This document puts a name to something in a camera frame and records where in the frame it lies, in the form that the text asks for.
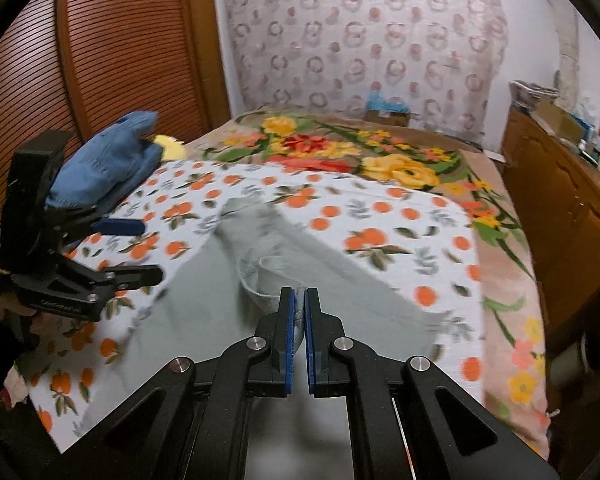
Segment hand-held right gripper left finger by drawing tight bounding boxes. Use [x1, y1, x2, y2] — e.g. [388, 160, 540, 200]
[55, 286, 297, 480]

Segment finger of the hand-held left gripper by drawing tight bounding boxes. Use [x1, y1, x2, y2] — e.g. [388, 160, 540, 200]
[46, 205, 147, 249]
[61, 254, 164, 307]

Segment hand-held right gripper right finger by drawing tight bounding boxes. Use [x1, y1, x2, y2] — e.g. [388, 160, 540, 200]
[303, 287, 567, 480]

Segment grey pants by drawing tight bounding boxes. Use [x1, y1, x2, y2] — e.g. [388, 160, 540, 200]
[62, 192, 448, 480]

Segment person's left forearm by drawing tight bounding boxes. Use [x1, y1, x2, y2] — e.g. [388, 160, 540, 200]
[0, 310, 42, 403]

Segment blue jeans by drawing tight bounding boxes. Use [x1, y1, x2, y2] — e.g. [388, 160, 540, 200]
[45, 110, 163, 211]

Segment yellow plush toy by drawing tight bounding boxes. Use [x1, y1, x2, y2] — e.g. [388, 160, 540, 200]
[150, 132, 188, 162]

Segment orange print bed sheet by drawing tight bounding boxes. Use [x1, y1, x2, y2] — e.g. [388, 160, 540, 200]
[17, 157, 486, 451]

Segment wooden louvered wardrobe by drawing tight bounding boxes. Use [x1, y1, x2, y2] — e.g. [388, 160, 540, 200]
[0, 0, 231, 261]

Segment floral blanket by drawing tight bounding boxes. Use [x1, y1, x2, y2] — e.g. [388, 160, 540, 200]
[180, 110, 553, 461]

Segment small cardboard box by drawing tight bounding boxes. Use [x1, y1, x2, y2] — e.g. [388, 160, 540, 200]
[366, 107, 412, 128]

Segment blue plastic bag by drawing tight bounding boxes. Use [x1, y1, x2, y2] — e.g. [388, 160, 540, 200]
[367, 91, 411, 113]

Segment wooden cabinet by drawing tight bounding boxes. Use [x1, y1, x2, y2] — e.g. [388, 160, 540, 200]
[500, 107, 600, 361]

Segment flat cardboard box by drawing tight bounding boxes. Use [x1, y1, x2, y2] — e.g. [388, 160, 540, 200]
[535, 100, 586, 142]

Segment white wrapped pipe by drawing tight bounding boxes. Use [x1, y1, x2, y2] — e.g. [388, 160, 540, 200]
[555, 7, 582, 92]

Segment ring pattern curtain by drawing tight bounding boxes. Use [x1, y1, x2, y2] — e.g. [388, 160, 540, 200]
[212, 0, 511, 151]

